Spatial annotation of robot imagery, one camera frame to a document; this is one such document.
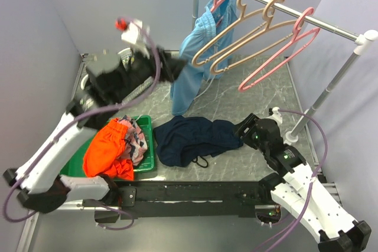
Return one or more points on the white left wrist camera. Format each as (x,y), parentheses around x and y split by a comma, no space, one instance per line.
(130,31)

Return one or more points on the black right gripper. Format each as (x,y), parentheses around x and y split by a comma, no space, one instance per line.
(248,121)

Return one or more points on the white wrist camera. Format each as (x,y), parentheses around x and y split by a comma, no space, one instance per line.
(130,31)
(274,114)

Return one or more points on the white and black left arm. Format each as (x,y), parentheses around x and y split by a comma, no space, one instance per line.
(40,185)

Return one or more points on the white clothes rack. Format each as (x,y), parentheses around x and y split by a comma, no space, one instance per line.
(305,25)

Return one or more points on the pink patterned shorts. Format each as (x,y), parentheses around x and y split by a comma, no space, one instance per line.
(135,142)

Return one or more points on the green plastic tray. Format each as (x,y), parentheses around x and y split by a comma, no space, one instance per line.
(74,167)

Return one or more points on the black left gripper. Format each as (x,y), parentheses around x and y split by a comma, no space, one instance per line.
(171,68)

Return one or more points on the orange shorts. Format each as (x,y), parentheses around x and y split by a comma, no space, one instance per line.
(103,156)

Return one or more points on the navy blue shorts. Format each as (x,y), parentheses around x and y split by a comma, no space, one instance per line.
(183,140)

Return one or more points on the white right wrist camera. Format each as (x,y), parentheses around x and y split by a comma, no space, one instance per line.
(274,114)

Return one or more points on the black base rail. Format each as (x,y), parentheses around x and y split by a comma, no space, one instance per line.
(193,199)

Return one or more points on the white laundry basket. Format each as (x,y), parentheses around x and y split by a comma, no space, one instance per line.
(130,54)

